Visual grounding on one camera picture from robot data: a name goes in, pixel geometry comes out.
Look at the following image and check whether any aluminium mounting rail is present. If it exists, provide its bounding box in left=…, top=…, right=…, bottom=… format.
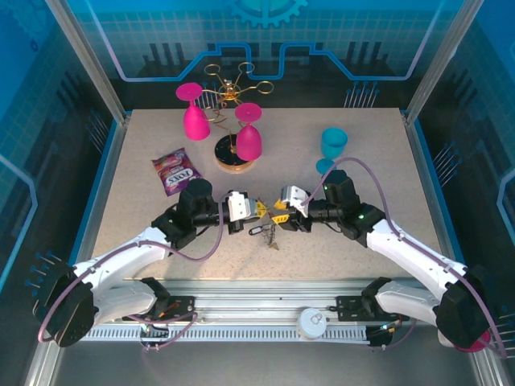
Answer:
left=50, top=279, right=484, bottom=326

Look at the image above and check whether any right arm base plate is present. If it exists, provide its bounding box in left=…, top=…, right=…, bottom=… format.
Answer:
left=336, top=295, right=410, bottom=322

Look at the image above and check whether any gold wire glass rack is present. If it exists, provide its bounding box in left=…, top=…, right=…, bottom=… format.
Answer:
left=203, top=62, right=275, bottom=175

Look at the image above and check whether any pink plastic goblet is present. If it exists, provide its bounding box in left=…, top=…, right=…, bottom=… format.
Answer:
left=234, top=102, right=264, bottom=162
left=175, top=82, right=212, bottom=141

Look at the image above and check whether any aluminium frame post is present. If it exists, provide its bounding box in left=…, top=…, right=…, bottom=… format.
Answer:
left=43, top=0, right=133, bottom=124
left=404, top=0, right=488, bottom=125

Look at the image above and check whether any white slotted cable duct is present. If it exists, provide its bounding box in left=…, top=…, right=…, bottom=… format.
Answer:
left=80, top=326, right=369, bottom=343

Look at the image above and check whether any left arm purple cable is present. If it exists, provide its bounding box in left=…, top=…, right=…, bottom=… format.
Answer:
left=38, top=192, right=234, bottom=354

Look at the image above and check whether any purple candy bag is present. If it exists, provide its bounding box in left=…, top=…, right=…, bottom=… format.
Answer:
left=151, top=147, right=204, bottom=197

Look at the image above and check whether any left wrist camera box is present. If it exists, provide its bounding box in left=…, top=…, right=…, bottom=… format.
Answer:
left=226, top=191, right=259, bottom=221

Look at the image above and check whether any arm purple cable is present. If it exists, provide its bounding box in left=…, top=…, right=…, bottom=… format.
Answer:
left=300, top=157, right=508, bottom=359
left=38, top=192, right=234, bottom=354

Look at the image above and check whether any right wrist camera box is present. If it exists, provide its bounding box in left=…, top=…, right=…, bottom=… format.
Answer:
left=279, top=185, right=310, bottom=215

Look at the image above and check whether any pink-lidded white cup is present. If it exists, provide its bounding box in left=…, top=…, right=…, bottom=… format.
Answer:
left=438, top=329, right=492, bottom=353

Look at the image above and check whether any teal plastic goblet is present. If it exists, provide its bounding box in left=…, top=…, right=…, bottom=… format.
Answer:
left=315, top=127, right=349, bottom=175

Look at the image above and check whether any aluminium side rail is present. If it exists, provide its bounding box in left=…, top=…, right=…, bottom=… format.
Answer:
left=402, top=114, right=472, bottom=290
left=60, top=116, right=132, bottom=294

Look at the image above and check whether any large keyring with keys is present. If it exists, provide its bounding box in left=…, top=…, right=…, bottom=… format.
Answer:
left=247, top=196, right=281, bottom=251

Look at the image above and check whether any silver tin can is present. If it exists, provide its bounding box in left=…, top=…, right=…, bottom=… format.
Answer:
left=296, top=307, right=328, bottom=341

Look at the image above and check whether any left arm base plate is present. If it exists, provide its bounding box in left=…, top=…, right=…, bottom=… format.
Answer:
left=132, top=295, right=198, bottom=322

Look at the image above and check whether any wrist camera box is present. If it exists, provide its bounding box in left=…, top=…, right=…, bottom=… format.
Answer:
left=226, top=191, right=259, bottom=221
left=279, top=185, right=310, bottom=215

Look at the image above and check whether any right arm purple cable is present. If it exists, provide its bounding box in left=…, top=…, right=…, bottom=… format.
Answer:
left=300, top=157, right=508, bottom=359

